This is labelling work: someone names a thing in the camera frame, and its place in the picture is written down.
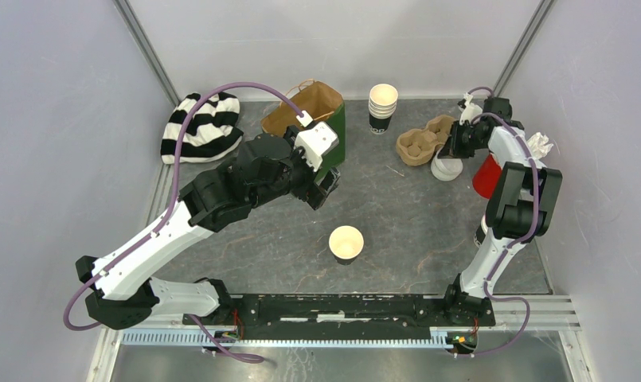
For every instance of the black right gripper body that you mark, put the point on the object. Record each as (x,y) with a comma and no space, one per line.
(464,140)

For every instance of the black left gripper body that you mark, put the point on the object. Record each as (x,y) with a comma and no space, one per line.
(302,181)

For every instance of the single paper coffee cup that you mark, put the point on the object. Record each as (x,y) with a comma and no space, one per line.
(479,237)

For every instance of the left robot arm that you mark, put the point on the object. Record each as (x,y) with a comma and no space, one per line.
(124,288)

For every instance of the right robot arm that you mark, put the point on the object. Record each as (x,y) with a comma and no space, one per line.
(521,206)

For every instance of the brown cardboard cup carrier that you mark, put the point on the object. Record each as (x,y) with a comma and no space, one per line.
(416,147)

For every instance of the red cup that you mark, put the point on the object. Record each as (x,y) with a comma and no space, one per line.
(487,176)

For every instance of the white wrapped straws bundle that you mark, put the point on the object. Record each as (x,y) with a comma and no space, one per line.
(539,145)

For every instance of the green brown paper bag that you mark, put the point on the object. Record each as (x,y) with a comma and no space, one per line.
(323,104)

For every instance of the stack of paper cups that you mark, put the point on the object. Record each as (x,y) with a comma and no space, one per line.
(382,105)

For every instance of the black white striped cloth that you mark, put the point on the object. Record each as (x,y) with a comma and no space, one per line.
(211,134)

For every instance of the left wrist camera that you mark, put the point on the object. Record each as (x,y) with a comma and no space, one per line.
(317,139)

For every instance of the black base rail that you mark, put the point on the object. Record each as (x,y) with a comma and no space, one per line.
(344,317)

